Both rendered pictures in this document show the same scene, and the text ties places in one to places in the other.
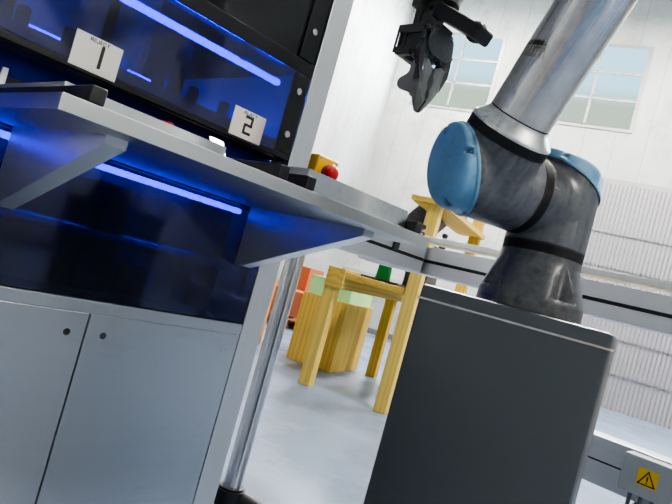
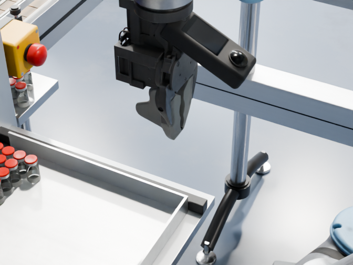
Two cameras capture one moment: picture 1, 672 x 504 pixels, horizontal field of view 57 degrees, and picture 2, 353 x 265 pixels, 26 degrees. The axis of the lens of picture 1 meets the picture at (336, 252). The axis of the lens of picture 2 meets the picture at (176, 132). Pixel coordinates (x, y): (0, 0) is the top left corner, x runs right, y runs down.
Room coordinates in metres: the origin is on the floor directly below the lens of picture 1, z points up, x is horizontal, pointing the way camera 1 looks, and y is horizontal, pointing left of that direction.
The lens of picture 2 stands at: (0.35, 0.16, 1.76)
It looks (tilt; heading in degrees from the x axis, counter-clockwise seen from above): 41 degrees down; 343
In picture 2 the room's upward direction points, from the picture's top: straight up
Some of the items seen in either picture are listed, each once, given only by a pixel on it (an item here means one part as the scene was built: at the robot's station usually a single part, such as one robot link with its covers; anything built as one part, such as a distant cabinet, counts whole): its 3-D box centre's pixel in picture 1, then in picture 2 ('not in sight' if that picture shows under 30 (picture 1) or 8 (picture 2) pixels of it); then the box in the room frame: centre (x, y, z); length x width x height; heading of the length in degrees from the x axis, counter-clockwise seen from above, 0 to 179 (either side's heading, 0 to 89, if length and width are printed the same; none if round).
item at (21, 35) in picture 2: (316, 171); (13, 47); (1.51, 0.10, 1.00); 0.08 x 0.07 x 0.07; 46
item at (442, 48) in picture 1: (429, 31); (158, 39); (1.11, -0.06, 1.24); 0.09 x 0.08 x 0.12; 46
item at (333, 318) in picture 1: (377, 266); not in sight; (4.74, -0.33, 0.89); 1.38 x 1.25 x 1.79; 152
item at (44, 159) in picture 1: (51, 176); not in sight; (0.89, 0.42, 0.80); 0.34 x 0.03 x 0.13; 46
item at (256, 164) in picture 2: not in sight; (236, 195); (1.89, -0.52, 0.07); 0.50 x 0.08 x 0.14; 136
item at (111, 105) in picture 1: (99, 125); not in sight; (1.00, 0.42, 0.90); 0.34 x 0.26 x 0.04; 46
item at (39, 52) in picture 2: (329, 172); (34, 54); (1.48, 0.07, 1.00); 0.04 x 0.04 x 0.04; 46
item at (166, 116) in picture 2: (424, 57); (168, 93); (1.08, -0.06, 1.17); 0.05 x 0.02 x 0.09; 136
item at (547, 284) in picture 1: (535, 279); not in sight; (0.92, -0.29, 0.84); 0.15 x 0.15 x 0.10
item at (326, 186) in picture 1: (295, 191); (50, 222); (1.17, 0.10, 0.90); 0.34 x 0.26 x 0.04; 46
